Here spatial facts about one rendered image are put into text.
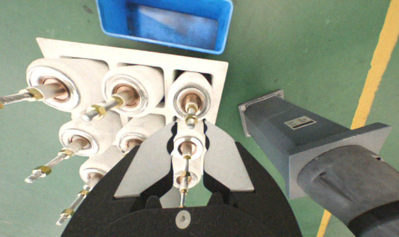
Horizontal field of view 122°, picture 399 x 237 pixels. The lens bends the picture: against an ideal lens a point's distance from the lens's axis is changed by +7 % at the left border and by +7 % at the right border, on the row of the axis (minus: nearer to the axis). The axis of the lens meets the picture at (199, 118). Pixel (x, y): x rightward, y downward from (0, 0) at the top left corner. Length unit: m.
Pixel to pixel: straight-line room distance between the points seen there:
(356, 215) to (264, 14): 0.52
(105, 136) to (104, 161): 0.09
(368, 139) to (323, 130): 0.06
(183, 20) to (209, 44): 0.11
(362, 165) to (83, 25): 0.76
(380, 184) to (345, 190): 0.04
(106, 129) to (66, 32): 0.37
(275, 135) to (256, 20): 0.37
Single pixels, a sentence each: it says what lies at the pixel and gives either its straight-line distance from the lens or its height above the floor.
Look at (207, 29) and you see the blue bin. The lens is 0.46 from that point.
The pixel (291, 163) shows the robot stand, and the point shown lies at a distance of 0.32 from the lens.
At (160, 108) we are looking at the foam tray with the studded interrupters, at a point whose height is 0.18.
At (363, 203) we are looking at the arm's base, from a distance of 0.34.
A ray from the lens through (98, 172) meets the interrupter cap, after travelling 0.41.
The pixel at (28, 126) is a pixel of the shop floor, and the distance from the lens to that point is 0.91.
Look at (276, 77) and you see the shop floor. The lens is 0.57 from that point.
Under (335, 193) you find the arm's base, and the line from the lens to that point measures 0.34.
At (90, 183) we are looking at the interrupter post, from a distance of 0.42.
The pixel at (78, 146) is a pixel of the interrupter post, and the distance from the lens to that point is 0.35.
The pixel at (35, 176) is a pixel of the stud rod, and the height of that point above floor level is 0.33.
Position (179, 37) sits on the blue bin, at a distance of 0.46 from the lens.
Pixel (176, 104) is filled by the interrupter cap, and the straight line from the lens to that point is 0.22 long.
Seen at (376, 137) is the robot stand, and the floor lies 0.30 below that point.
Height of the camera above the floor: 0.46
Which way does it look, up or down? 62 degrees down
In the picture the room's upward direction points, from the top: 174 degrees clockwise
